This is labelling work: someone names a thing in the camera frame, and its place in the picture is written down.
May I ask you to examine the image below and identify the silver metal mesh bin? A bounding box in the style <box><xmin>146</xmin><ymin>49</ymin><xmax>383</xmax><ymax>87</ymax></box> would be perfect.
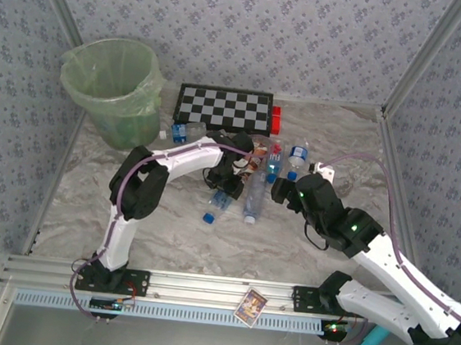
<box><xmin>53</xmin><ymin>31</ymin><xmax>171</xmax><ymax>154</ymax></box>

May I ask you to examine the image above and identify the aluminium frame side rail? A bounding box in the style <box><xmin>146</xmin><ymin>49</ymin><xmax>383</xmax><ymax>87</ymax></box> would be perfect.
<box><xmin>354</xmin><ymin>109</ymin><xmax>461</xmax><ymax>345</ymax></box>

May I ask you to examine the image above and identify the red plastic box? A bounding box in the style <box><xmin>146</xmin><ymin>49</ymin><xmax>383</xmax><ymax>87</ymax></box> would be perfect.
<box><xmin>269</xmin><ymin>105</ymin><xmax>284</xmax><ymax>136</ymax></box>

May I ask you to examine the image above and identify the small circuit board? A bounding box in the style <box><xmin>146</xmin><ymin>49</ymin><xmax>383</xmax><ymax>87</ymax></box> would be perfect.
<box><xmin>89</xmin><ymin>296</ymin><xmax>135</xmax><ymax>315</ymax></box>
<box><xmin>320</xmin><ymin>318</ymin><xmax>354</xmax><ymax>337</ymax></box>

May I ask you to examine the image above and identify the small picture card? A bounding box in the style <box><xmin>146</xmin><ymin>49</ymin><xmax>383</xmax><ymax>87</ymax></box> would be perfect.
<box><xmin>232</xmin><ymin>287</ymin><xmax>269</xmax><ymax>329</ymax></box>

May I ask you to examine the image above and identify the clear bottle light-blue label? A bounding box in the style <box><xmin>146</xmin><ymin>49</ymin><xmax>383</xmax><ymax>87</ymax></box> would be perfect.
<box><xmin>202</xmin><ymin>189</ymin><xmax>234</xmax><ymax>227</ymax></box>

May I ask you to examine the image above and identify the blue-label bottle with white cap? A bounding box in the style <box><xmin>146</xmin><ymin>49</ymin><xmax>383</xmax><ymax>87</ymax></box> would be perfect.
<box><xmin>158</xmin><ymin>117</ymin><xmax>208</xmax><ymax>147</ymax></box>

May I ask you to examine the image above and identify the brown coffee drink bottle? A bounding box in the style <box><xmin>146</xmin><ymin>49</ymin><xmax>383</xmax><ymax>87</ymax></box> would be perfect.
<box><xmin>233</xmin><ymin>134</ymin><xmax>275</xmax><ymax>182</ymax></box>

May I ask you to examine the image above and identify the teal marker pen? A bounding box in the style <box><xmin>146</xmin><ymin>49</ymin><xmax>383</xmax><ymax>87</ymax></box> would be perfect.
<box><xmin>356</xmin><ymin>322</ymin><xmax>391</xmax><ymax>345</ymax></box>

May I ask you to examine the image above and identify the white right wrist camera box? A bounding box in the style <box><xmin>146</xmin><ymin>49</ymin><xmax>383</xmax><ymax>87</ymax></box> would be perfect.
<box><xmin>306</xmin><ymin>158</ymin><xmax>339</xmax><ymax>185</ymax></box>

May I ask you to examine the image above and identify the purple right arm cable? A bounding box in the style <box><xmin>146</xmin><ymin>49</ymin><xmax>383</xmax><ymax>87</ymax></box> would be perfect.
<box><xmin>298</xmin><ymin>148</ymin><xmax>461</xmax><ymax>345</ymax></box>

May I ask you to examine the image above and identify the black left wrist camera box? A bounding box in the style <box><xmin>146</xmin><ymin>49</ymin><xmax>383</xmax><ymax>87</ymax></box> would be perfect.
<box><xmin>232</xmin><ymin>130</ymin><xmax>257</xmax><ymax>155</ymax></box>

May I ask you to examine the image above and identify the tall clear bottle white cap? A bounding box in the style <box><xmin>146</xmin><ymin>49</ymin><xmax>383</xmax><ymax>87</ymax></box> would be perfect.
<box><xmin>241</xmin><ymin>168</ymin><xmax>268</xmax><ymax>227</ymax></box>

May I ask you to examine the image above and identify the light blue slotted cable duct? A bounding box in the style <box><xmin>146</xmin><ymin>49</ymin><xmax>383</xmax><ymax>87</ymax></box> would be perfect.
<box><xmin>13</xmin><ymin>285</ymin><xmax>358</xmax><ymax>340</ymax></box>

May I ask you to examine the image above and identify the black chessboard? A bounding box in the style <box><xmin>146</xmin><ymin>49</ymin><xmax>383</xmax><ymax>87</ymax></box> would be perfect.
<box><xmin>171</xmin><ymin>82</ymin><xmax>276</xmax><ymax>137</ymax></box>

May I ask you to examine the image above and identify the aluminium mounting rail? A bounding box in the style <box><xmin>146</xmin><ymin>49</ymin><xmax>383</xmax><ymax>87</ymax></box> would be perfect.
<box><xmin>0</xmin><ymin>253</ymin><xmax>392</xmax><ymax>326</ymax></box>

